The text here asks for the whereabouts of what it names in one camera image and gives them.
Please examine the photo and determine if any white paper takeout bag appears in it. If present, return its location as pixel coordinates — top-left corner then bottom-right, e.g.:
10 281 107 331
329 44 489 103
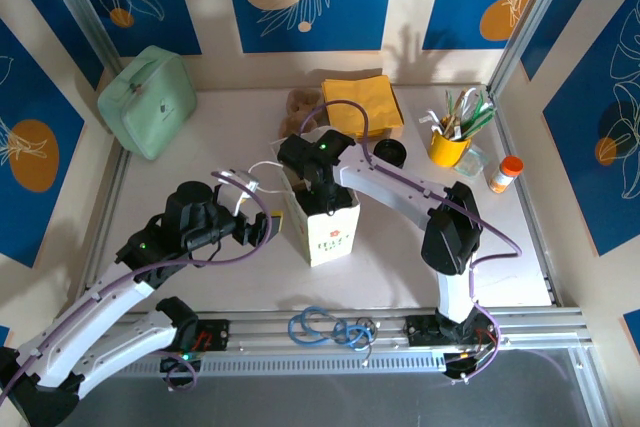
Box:
247 136 362 268

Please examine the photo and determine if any small brown teddy bear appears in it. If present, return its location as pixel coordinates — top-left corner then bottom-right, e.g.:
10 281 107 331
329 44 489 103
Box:
278 88 324 138

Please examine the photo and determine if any stack of black lids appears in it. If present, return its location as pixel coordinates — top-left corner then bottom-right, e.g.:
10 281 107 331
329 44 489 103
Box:
372 138 409 170

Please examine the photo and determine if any stack of yellow napkins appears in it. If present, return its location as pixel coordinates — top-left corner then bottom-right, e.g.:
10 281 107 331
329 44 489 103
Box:
321 74 405 141

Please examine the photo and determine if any mint green lunch bag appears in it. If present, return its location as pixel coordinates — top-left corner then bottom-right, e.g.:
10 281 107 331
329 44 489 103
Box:
97 45 199 162

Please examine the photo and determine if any yellow mug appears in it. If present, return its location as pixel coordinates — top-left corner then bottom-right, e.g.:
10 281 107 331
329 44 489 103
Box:
427 119 472 168

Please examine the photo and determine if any clear plastic packet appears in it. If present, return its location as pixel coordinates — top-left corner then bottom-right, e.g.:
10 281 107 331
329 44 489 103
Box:
453 144 489 181

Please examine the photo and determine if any bundle of wrapped stirrers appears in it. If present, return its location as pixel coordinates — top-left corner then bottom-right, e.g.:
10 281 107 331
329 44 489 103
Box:
419 88 496 141

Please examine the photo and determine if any orange-capped white bottle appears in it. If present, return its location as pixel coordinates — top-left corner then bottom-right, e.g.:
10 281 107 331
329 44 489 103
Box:
488 155 525 195

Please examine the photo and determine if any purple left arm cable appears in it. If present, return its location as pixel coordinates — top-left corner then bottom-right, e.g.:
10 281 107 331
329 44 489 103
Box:
0 170 275 393

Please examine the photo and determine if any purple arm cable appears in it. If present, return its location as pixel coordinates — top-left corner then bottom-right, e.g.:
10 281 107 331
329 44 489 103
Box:
298 99 524 383
0 170 275 393

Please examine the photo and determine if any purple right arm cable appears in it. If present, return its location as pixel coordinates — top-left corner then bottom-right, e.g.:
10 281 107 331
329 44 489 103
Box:
298 99 524 383

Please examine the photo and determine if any aluminium side rail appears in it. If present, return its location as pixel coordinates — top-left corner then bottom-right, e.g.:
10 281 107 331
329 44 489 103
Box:
492 91 566 309
74 146 132 318

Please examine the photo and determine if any aluminium frame rail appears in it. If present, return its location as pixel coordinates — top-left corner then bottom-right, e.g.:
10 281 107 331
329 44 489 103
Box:
42 307 596 363

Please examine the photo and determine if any blue coiled cable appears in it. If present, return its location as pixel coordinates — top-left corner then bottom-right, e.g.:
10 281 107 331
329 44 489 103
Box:
287 305 377 352

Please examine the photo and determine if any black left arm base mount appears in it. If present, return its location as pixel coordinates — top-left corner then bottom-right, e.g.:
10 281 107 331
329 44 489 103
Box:
192 319 231 352

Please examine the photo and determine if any slotted grey cable duct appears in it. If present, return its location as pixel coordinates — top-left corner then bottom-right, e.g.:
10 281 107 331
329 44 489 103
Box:
99 350 449 379

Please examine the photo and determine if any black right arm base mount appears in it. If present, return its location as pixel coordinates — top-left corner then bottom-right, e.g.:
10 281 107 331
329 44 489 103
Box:
403 314 501 348

